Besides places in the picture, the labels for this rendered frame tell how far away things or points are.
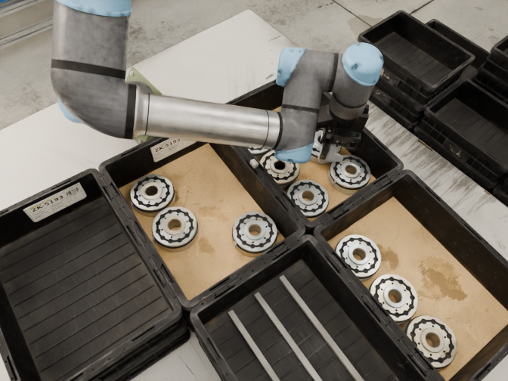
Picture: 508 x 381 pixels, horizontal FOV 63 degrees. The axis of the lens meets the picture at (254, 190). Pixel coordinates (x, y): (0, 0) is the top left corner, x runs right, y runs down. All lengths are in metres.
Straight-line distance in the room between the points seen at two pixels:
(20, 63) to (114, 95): 2.14
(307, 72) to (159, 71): 0.80
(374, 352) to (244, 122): 0.53
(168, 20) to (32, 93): 0.96
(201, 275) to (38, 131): 0.74
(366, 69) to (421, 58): 1.28
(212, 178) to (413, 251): 0.51
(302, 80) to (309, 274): 0.42
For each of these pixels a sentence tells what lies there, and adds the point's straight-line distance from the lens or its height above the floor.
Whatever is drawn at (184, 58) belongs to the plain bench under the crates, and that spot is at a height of 0.70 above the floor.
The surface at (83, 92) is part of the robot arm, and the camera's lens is 0.71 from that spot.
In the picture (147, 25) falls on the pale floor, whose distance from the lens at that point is 2.89.
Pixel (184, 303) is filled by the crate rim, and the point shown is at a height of 0.93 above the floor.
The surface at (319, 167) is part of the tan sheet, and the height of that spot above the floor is 0.83.
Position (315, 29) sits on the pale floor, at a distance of 2.89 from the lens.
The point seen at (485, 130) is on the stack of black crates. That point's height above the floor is 0.38.
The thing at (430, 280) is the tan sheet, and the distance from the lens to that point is 1.03.
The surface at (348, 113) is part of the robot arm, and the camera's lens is 0.88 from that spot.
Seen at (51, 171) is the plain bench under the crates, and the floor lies 0.70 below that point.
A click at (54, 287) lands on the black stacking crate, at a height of 0.83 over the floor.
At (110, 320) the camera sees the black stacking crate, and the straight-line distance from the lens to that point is 0.94.
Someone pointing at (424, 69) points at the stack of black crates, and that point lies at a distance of 2.02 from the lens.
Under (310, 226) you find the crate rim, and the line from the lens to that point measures 0.88.
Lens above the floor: 1.71
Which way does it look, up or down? 58 degrees down
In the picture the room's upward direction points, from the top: 5 degrees clockwise
